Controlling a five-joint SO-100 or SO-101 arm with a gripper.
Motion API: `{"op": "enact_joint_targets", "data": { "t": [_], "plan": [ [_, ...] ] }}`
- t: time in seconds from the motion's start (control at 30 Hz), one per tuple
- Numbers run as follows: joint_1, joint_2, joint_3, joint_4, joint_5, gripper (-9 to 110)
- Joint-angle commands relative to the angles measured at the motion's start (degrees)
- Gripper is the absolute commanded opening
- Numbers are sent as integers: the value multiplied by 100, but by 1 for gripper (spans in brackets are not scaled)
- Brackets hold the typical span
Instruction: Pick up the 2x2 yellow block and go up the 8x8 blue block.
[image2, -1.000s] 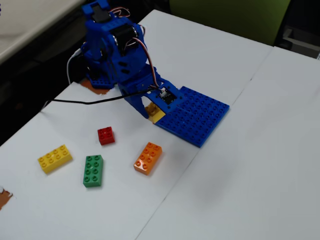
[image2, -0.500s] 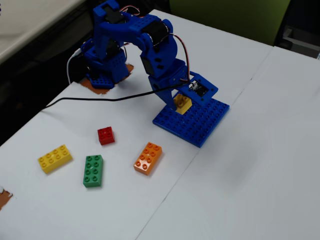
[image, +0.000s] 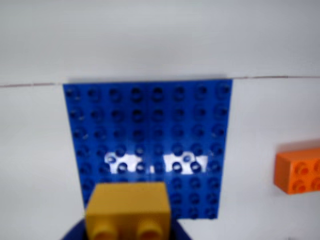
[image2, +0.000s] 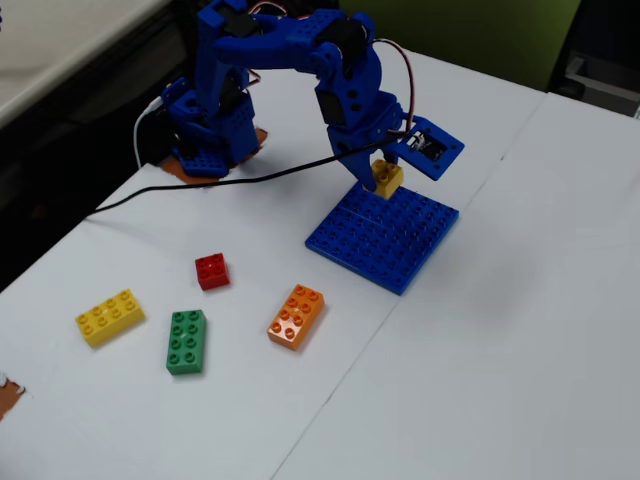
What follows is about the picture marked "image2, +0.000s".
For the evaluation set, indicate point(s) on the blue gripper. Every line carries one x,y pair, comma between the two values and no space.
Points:
361,141

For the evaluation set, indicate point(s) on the yellow 2x2 block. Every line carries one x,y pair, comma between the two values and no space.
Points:
387,182

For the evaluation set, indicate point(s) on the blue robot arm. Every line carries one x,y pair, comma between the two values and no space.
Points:
225,125

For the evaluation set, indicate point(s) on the orange 2x4 block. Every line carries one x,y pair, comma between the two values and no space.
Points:
296,317

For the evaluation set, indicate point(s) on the red 2x2 block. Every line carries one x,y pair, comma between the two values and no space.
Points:
212,271

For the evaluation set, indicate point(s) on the green 2x4 block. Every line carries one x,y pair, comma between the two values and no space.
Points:
186,342

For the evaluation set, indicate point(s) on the yellow 2x4 block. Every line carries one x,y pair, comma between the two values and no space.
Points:
110,318

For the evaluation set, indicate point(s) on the blue 8x8 stud plate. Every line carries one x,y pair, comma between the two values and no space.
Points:
380,245

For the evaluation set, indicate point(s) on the green partition panel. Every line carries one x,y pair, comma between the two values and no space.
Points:
450,30

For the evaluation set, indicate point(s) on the dark cabinet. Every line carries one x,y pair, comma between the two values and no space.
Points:
610,30

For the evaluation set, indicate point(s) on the white desk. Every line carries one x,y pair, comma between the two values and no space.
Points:
60,35

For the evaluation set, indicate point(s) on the black camera module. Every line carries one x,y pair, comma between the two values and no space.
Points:
429,143

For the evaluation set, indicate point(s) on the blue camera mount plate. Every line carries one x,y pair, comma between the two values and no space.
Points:
445,165

